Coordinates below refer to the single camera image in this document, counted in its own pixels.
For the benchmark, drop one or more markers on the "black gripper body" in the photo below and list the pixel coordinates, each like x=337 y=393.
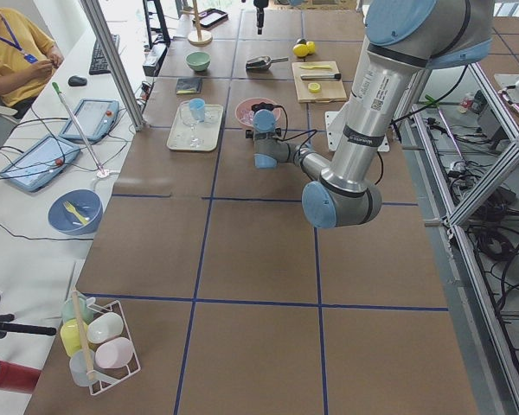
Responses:
x=259 y=17

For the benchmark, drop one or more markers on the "metal ice scoop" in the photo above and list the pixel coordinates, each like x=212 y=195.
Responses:
x=263 y=63

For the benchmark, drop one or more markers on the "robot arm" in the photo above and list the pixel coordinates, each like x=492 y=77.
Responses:
x=261 y=5
x=401 y=38

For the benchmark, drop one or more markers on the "clear ice cubes pile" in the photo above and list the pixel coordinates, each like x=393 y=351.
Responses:
x=246 y=116

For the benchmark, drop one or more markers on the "blue plastic cup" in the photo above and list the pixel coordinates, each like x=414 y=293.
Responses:
x=197 y=109

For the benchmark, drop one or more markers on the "white cup in rack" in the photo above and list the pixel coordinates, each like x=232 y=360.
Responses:
x=105 y=327

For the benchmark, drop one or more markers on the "pink cup in rack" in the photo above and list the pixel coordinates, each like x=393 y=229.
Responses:
x=115 y=353

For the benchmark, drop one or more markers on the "yellow cup in rack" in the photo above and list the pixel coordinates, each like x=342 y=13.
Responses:
x=70 y=337

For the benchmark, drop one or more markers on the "clear cup in rack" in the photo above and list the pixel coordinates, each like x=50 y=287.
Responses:
x=78 y=370

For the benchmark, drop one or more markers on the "pink bowl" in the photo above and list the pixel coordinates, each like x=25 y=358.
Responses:
x=247 y=103

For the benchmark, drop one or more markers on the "lemon half slice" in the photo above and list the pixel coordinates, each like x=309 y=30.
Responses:
x=314 y=87

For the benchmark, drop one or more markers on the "wooden cutting board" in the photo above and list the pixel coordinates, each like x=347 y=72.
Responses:
x=331 y=91

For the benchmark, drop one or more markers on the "yellow lemon lower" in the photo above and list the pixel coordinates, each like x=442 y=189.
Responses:
x=301 y=50

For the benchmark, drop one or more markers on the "yellow lemon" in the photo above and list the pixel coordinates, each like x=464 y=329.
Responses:
x=301 y=50
x=311 y=47

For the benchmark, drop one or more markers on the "yellow plastic knife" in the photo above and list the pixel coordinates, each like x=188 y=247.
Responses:
x=312 y=67

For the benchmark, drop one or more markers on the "clear wine glass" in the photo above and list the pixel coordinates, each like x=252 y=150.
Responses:
x=190 y=122

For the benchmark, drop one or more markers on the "yellow lemon upper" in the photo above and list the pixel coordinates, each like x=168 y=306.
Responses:
x=311 y=47

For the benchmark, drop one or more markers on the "green bowl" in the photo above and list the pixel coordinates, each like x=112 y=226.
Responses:
x=198 y=61

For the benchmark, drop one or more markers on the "metal cylinder tool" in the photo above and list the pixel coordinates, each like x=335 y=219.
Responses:
x=320 y=76

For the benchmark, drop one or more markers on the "grey yellow sponge cloth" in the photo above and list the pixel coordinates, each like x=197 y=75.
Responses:
x=188 y=86

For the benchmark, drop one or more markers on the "cream serving tray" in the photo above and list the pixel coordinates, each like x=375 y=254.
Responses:
x=207 y=131

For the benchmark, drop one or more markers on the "wooden paper towel stand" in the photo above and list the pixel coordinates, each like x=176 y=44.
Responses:
x=199 y=36

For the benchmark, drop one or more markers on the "black keyboard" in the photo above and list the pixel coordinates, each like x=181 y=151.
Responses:
x=98 y=63

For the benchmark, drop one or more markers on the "far teach pendant tablet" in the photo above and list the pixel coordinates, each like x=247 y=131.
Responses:
x=96 y=117

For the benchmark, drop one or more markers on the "teach pendant tablet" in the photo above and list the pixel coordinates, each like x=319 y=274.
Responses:
x=96 y=117
x=41 y=163

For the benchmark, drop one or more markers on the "black computer mouse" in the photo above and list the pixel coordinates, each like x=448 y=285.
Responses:
x=77 y=81

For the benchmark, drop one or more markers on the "green tipped metal rod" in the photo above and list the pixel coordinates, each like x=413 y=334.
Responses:
x=102 y=172

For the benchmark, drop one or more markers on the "blue bowl on desk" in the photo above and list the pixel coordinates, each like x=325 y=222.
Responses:
x=87 y=203

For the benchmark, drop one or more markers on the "yellow plastic fork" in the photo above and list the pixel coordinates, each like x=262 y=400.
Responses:
x=70 y=207

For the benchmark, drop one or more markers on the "near teach pendant tablet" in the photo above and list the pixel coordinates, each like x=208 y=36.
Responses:
x=41 y=163

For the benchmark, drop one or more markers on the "person in yellow shirt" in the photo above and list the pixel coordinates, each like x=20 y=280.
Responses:
x=28 y=59

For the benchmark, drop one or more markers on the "red cylinder object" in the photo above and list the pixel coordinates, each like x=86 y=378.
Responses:
x=18 y=378

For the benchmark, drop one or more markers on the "aluminium frame post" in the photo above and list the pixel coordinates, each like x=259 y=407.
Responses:
x=95 y=16

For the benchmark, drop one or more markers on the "aluminium frame rail right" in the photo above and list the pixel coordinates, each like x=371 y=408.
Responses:
x=464 y=129

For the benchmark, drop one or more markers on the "white wire cup rack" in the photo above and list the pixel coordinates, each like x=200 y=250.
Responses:
x=86 y=311

